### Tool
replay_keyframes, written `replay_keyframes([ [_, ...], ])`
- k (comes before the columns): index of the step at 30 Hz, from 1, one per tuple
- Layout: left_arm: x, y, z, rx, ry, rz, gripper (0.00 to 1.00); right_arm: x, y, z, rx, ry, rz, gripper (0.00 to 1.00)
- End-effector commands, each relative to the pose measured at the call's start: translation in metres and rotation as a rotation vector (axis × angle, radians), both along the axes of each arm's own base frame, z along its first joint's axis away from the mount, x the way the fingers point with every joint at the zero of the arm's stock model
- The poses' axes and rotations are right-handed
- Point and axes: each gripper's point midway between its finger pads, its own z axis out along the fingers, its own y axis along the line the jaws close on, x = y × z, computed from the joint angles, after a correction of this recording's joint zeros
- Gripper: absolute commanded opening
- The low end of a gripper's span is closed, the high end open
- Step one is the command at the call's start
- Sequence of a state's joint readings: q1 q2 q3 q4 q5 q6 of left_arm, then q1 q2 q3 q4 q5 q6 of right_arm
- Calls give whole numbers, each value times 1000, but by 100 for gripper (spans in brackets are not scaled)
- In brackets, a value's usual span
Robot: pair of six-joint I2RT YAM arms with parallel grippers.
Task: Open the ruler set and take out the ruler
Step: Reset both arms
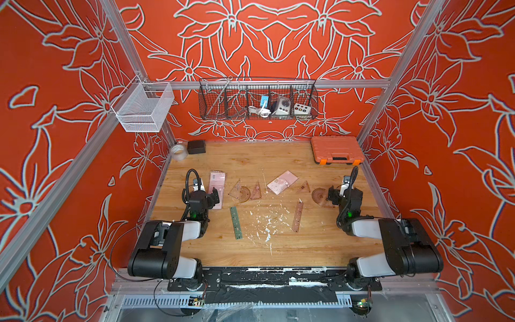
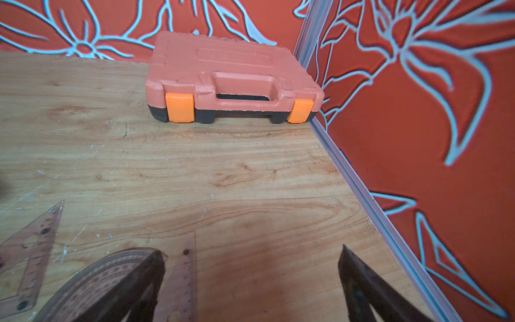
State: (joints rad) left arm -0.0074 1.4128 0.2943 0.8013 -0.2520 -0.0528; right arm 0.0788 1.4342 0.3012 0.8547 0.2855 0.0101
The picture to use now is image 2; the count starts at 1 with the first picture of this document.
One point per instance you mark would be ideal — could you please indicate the aluminium frame rail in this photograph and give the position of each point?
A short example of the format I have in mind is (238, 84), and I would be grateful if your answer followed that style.
(314, 15)

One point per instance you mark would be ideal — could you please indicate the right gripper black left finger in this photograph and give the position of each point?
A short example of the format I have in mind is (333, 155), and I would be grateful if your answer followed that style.
(134, 298)

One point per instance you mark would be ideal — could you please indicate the orange plastic tool case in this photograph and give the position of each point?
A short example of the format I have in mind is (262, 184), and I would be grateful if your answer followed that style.
(199, 78)

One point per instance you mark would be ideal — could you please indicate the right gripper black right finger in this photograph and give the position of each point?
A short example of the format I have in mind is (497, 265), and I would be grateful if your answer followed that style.
(367, 293)

